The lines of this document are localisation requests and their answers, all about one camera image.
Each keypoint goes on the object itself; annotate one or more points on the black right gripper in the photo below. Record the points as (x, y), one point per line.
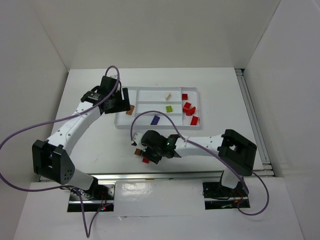
(152, 155)

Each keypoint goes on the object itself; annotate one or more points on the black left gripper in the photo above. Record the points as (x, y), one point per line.
(124, 100)

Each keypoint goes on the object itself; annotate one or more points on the orange lego brick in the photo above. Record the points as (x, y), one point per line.
(130, 111)

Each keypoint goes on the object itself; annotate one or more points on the brown lego plate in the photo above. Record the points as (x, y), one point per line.
(138, 152)

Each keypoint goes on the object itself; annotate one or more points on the purple lego brick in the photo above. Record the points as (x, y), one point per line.
(155, 120)

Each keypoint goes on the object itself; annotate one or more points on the lime green lego brick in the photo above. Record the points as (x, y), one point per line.
(169, 109)

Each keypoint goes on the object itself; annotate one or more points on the red curved lego brick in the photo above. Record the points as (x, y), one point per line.
(194, 121)

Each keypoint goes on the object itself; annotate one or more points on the red L-shaped lego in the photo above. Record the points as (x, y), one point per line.
(188, 109)

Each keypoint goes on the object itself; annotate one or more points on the white lego brick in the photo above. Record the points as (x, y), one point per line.
(167, 96)

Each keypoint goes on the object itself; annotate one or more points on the small red lego brick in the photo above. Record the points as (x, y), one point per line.
(184, 96)

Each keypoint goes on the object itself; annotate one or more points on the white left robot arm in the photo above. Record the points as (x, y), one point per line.
(51, 157)

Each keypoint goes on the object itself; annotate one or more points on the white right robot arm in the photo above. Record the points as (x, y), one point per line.
(233, 150)

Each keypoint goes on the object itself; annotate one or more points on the white compartment tray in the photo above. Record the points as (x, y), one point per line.
(152, 100)

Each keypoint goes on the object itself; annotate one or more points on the aluminium rail front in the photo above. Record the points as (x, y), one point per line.
(158, 176)

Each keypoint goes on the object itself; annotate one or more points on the aluminium rail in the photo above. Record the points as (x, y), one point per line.
(268, 170)
(158, 176)

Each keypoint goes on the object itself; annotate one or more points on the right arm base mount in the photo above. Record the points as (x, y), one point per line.
(218, 197)

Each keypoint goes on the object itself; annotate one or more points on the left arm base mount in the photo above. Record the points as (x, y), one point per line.
(104, 201)

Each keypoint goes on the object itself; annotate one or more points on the aluminium rail right side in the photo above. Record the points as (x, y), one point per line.
(268, 170)

